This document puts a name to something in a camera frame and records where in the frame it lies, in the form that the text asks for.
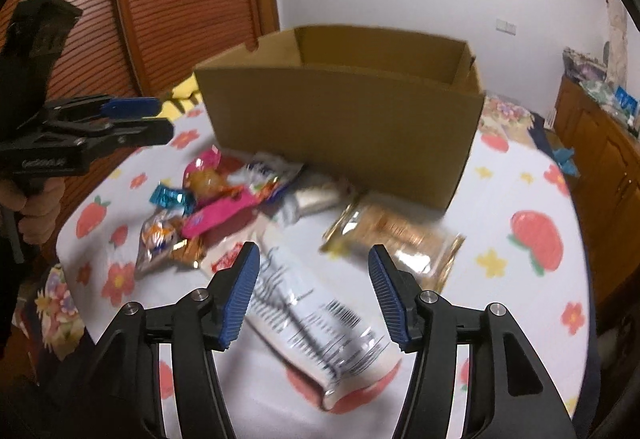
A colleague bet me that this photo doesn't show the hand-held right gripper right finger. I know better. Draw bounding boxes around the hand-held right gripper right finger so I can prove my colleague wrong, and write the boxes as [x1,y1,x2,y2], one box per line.
[368,244,576,439]

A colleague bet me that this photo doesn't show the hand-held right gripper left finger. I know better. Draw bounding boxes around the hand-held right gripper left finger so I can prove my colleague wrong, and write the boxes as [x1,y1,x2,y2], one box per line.
[75,241,261,439]

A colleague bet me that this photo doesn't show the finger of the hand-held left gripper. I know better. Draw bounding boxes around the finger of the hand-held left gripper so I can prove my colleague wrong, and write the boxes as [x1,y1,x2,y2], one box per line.
[47,95,162,120]
[45,117,174,150]

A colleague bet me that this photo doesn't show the long white snack packet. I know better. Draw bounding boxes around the long white snack packet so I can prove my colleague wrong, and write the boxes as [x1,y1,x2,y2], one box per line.
[245,231,403,412]

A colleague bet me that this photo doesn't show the blue foil candy wrapper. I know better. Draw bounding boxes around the blue foil candy wrapper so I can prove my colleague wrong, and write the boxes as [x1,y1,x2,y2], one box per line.
[150,184,197,216]

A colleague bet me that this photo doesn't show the brown cardboard box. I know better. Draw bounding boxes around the brown cardboard box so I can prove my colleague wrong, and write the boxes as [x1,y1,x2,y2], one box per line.
[194,25,486,212]

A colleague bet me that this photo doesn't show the person's left hand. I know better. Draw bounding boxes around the person's left hand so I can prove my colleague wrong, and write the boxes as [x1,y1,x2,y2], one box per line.
[0,176,67,247]

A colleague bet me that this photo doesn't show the yellow plush toy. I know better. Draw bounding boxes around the yellow plush toy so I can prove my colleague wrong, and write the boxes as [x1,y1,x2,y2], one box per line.
[157,74,206,120]

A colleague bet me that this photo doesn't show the gold cracker packet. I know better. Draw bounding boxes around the gold cracker packet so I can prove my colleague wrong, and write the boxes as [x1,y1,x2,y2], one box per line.
[320,194,466,292]

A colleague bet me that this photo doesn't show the copper foil candy wrapper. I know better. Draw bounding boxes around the copper foil candy wrapper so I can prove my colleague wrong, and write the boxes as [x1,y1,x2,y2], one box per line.
[170,236,206,270]

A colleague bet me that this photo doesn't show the round candy in pink wrapper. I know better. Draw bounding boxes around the round candy in pink wrapper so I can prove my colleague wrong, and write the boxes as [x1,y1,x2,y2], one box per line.
[182,145,238,207]

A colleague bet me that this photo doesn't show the pink snack packet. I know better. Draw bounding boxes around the pink snack packet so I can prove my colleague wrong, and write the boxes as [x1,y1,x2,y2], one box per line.
[181,191,261,240]

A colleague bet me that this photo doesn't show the silver and orange snack packet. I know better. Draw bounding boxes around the silver and orange snack packet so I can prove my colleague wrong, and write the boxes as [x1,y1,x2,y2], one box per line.
[134,211,187,277]

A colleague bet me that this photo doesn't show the white and blue snack bag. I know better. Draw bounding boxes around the white and blue snack bag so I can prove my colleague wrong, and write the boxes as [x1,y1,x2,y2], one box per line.
[227,151,306,204]

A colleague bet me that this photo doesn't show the white flower print blanket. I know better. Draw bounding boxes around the white flower print blanket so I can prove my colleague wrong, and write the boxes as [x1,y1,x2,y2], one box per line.
[55,89,593,439]

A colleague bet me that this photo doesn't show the floral patterned bedsheet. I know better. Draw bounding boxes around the floral patterned bedsheet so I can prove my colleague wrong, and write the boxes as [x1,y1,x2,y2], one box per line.
[12,94,536,370]

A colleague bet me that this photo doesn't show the small blue cloth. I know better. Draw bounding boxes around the small blue cloth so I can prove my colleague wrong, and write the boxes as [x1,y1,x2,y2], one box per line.
[552,146,581,177]

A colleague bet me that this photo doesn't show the wooden cabinet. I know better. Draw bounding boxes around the wooden cabinet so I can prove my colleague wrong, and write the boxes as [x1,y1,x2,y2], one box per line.
[552,74,640,320]

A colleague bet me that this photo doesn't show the blue packet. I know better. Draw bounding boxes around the blue packet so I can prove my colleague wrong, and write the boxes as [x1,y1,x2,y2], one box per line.
[614,86,640,120]

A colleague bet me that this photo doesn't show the beige patterned curtain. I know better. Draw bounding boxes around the beige patterned curtain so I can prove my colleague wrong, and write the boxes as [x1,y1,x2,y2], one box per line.
[602,0,628,84]

